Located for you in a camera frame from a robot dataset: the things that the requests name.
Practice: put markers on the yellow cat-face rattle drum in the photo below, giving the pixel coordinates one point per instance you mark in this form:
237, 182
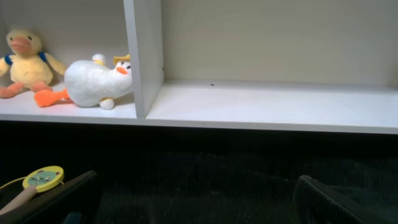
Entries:
43, 178

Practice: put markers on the white plush duck with hat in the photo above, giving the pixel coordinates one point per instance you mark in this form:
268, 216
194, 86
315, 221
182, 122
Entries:
93, 82

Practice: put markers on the yellow plush duck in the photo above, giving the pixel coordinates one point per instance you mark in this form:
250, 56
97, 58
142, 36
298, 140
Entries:
29, 68

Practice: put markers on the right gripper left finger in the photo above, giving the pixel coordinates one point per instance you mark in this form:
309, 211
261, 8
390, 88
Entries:
62, 199

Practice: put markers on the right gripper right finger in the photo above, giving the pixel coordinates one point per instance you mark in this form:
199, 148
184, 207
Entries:
323, 199

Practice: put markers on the white shelf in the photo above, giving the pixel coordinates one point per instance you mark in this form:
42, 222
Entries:
248, 102

